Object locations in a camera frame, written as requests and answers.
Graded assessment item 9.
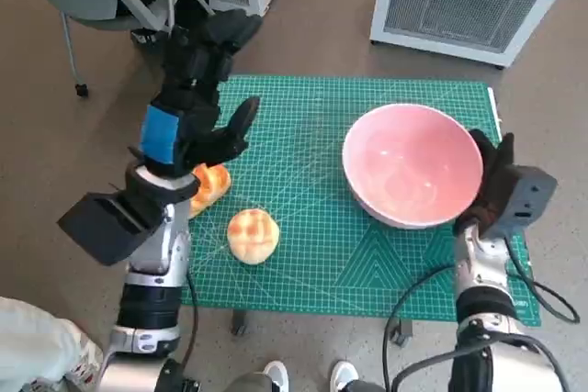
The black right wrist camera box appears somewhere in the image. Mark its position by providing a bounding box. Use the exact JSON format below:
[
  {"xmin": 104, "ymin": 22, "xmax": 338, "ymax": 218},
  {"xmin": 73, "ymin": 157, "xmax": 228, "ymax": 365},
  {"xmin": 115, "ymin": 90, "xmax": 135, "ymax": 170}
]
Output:
[{"xmin": 481, "ymin": 164, "xmax": 560, "ymax": 240}]

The looped black right arm cable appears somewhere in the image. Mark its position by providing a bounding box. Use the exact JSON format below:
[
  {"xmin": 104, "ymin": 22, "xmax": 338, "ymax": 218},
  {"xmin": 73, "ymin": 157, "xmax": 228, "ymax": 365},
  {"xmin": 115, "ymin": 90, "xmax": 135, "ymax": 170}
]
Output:
[{"xmin": 504, "ymin": 235, "xmax": 581, "ymax": 325}]

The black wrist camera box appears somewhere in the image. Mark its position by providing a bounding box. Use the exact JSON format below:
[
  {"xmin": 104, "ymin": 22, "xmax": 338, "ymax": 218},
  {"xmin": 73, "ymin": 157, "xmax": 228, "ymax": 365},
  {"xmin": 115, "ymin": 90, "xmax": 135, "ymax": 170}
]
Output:
[
  {"xmin": 57, "ymin": 183, "xmax": 169, "ymax": 267},
  {"xmin": 481, "ymin": 164, "xmax": 560, "ymax": 240}
]

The round pale bread bun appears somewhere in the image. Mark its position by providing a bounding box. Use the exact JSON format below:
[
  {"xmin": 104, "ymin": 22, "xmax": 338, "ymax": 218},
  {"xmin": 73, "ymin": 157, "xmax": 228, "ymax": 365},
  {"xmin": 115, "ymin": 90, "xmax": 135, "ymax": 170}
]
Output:
[{"xmin": 227, "ymin": 207, "xmax": 281, "ymax": 266}]

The black knitted glove right hand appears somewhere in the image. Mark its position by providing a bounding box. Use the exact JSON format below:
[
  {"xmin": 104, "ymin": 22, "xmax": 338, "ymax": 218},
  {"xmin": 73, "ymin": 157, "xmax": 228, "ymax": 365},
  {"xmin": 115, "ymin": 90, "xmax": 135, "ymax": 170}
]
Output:
[{"xmin": 452, "ymin": 129, "xmax": 515, "ymax": 237}]

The pink bowl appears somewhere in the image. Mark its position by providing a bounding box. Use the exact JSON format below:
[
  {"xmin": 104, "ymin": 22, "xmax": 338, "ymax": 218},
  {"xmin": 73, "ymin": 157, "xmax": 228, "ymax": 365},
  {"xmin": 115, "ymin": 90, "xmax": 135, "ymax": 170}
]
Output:
[{"xmin": 342, "ymin": 104, "xmax": 485, "ymax": 230}]

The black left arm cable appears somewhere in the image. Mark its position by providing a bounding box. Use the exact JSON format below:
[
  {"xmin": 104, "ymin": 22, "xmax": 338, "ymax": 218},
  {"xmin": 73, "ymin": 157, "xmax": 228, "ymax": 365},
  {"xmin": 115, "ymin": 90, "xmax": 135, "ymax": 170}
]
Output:
[{"xmin": 176, "ymin": 267, "xmax": 201, "ymax": 379}]

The person beside robot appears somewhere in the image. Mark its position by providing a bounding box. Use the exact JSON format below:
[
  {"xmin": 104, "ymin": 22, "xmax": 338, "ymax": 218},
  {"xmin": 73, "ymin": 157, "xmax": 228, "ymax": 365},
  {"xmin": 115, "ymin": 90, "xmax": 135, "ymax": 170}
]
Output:
[{"xmin": 0, "ymin": 295, "xmax": 105, "ymax": 392}]

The long black right arm cable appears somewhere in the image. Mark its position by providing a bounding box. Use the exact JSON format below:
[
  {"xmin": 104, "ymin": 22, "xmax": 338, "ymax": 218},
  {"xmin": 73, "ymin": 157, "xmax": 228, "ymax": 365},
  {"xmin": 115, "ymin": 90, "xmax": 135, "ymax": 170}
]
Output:
[{"xmin": 381, "ymin": 263, "xmax": 460, "ymax": 392}]

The bare black left hand, blue tape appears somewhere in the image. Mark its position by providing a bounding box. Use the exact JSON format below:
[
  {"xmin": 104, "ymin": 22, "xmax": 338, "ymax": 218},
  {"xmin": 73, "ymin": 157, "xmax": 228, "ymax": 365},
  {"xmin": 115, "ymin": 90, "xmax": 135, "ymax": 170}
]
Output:
[{"xmin": 128, "ymin": 8, "xmax": 264, "ymax": 178}]

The green cutting mat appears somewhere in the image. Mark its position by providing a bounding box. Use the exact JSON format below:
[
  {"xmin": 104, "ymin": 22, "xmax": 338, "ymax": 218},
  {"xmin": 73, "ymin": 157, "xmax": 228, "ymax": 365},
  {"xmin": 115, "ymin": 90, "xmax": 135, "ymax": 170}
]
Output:
[{"xmin": 176, "ymin": 73, "xmax": 543, "ymax": 327}]

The orange toasted bread loaf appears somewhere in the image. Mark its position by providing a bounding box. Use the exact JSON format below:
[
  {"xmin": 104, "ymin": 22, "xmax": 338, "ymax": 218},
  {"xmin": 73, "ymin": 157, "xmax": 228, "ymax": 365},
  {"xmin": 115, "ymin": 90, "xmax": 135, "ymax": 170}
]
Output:
[{"xmin": 186, "ymin": 162, "xmax": 232, "ymax": 219}]

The white shoe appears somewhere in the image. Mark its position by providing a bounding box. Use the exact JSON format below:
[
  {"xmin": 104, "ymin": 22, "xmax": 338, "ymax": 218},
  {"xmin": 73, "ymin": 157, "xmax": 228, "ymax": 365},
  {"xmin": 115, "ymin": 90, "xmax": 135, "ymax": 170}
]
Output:
[
  {"xmin": 330, "ymin": 361, "xmax": 362, "ymax": 392},
  {"xmin": 261, "ymin": 361, "xmax": 290, "ymax": 392}
]

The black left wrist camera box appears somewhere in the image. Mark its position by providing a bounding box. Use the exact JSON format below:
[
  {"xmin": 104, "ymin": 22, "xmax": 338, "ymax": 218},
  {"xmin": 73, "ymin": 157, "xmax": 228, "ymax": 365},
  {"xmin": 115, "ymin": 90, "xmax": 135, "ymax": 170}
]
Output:
[{"xmin": 57, "ymin": 183, "xmax": 169, "ymax": 267}]

